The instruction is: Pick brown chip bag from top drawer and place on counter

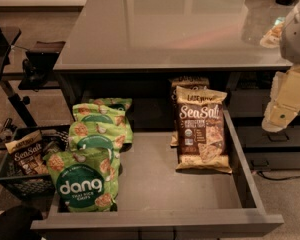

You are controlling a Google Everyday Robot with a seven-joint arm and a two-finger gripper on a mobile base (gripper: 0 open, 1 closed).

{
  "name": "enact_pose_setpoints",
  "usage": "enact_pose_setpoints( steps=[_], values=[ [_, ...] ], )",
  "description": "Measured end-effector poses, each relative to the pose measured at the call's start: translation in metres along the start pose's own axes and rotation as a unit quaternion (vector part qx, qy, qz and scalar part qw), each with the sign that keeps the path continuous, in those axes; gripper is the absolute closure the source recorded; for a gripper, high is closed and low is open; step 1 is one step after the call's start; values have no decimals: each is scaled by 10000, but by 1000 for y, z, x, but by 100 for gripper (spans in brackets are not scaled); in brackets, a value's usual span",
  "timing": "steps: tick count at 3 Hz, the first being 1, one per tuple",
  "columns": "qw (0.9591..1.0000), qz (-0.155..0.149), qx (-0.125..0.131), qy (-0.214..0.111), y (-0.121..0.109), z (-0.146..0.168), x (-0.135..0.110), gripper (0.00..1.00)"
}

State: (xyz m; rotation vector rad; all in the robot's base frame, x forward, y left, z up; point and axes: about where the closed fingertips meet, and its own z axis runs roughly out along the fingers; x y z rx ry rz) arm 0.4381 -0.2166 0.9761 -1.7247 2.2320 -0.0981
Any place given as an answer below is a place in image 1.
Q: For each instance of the brown sea salt chip bag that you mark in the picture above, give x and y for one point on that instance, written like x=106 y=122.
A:
x=200 y=128

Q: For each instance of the open grey top drawer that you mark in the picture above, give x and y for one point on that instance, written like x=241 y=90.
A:
x=157 y=202

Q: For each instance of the black chair corner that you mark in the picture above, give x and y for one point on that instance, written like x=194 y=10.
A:
x=15 y=223

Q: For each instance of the rear green dang chip bag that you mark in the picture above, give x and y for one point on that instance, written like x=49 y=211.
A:
x=116 y=103

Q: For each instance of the front green dang chip bag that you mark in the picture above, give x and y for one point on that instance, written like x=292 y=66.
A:
x=84 y=179

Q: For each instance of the grey glossy counter cabinet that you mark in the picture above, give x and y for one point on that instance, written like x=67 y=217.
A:
x=133 y=48

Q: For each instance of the brown chip bag in crate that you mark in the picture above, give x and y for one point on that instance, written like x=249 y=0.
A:
x=27 y=153

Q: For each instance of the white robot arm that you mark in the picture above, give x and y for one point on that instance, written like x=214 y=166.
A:
x=286 y=36

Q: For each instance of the lower closed grey drawers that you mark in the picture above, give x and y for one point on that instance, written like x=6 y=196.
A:
x=249 y=96

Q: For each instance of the green dang chip bag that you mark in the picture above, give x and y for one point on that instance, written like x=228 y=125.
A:
x=84 y=179
x=85 y=135
x=116 y=103
x=114 y=114

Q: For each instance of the black plastic crate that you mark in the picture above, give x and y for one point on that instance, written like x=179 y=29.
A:
x=26 y=187

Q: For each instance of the dark stool with clamp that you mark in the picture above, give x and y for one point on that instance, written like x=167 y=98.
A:
x=39 y=63

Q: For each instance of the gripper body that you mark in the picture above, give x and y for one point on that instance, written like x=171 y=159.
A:
x=297 y=37

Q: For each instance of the rear brown chip bag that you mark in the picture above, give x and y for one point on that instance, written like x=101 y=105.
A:
x=189 y=82

